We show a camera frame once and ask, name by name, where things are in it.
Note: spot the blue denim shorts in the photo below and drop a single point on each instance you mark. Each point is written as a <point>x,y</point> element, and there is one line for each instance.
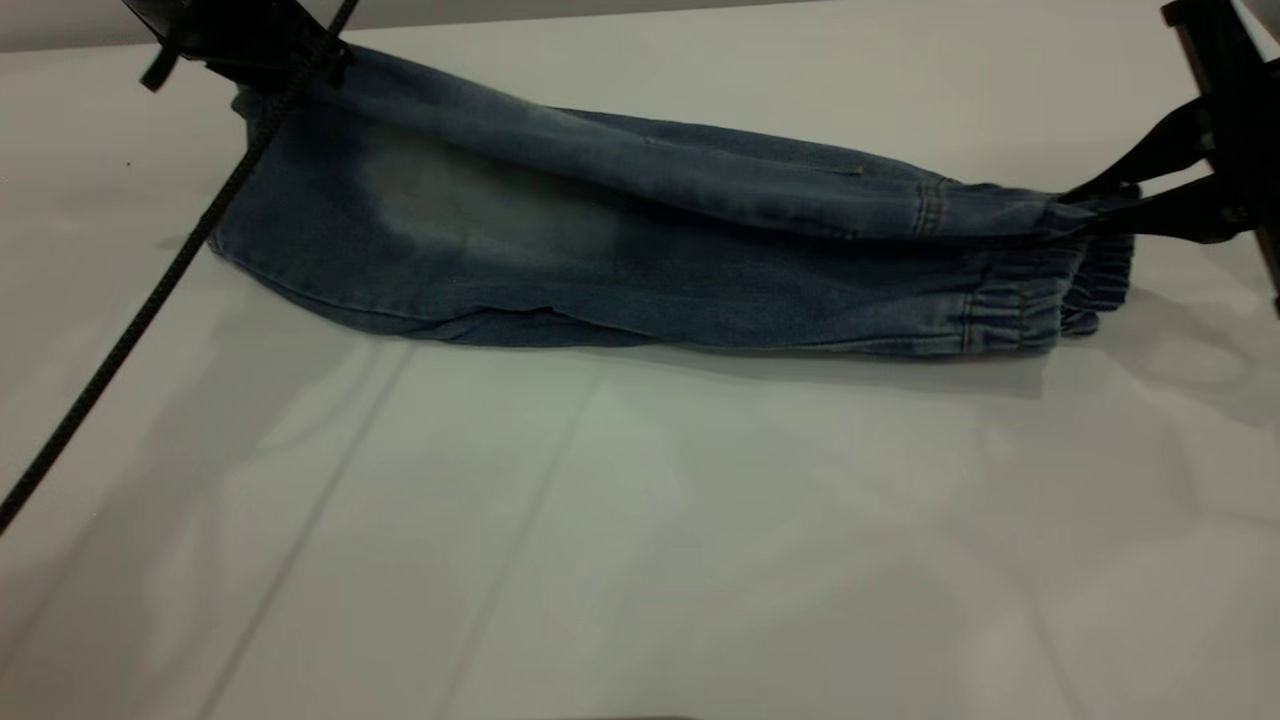
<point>600,230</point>

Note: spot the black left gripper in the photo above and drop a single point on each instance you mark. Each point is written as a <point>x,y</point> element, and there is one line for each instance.
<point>230,25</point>

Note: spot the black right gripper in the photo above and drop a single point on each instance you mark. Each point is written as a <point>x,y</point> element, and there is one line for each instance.
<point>1245,120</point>

